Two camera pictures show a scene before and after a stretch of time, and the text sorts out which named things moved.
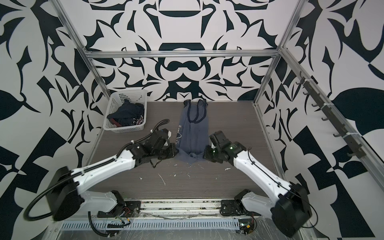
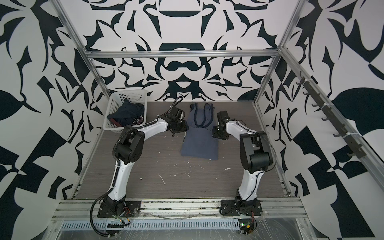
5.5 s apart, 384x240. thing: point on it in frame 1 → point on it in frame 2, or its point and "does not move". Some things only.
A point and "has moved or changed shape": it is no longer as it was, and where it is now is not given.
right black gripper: [207, 154] → [215, 133]
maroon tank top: [112, 121] does not move
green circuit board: [246, 225] does not move
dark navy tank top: [125, 114] does not move
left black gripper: [172, 153] → [186, 128]
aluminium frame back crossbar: [158, 53] does not move
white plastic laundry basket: [116, 99] does not move
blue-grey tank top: [192, 137] has moved or changed shape
